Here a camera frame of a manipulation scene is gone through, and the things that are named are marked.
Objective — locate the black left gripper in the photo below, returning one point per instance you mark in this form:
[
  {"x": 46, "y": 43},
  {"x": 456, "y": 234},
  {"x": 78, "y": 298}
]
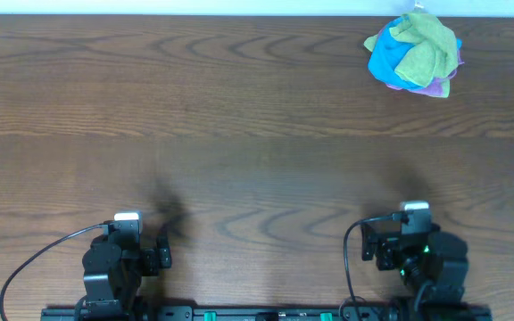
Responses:
[{"x": 156, "y": 261}]

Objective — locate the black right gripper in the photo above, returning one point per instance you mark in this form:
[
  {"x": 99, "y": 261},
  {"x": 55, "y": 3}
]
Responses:
[{"x": 385, "y": 242}]

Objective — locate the green microfiber cloth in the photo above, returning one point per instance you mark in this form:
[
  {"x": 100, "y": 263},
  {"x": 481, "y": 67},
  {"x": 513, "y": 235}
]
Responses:
[{"x": 426, "y": 49}]

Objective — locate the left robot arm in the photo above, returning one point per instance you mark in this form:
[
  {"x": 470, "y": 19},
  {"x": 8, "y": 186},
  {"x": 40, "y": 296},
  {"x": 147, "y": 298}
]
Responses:
[{"x": 114, "y": 267}]

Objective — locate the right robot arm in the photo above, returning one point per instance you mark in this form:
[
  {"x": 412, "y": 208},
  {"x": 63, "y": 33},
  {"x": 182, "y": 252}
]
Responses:
[{"x": 433, "y": 264}]

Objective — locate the purple microfiber cloth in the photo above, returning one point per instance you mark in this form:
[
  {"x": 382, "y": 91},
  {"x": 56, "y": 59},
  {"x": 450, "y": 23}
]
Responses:
[{"x": 424, "y": 68}]

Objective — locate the blue microfiber cloth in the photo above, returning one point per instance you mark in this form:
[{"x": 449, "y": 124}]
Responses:
[{"x": 386, "y": 62}]

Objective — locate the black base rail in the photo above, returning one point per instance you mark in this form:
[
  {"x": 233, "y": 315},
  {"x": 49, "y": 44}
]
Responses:
[{"x": 366, "y": 312}]

